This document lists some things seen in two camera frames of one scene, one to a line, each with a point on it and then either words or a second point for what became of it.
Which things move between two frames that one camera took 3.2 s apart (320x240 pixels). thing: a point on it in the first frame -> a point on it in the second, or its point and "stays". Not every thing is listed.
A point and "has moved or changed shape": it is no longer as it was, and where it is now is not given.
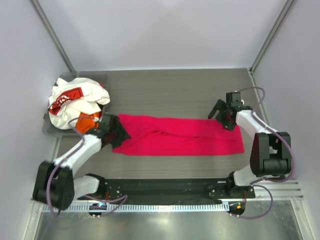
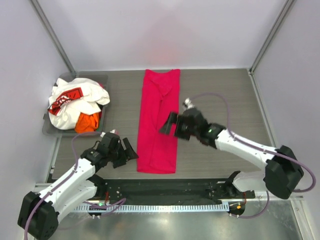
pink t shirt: (167, 135) has moved or changed shape
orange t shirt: (85, 122) stays
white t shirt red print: (69, 97) stays
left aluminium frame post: (36, 4) stays
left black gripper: (122, 135) -> (129, 154)
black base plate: (169, 190) stays
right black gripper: (220, 106) -> (173, 118)
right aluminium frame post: (270, 37) stays
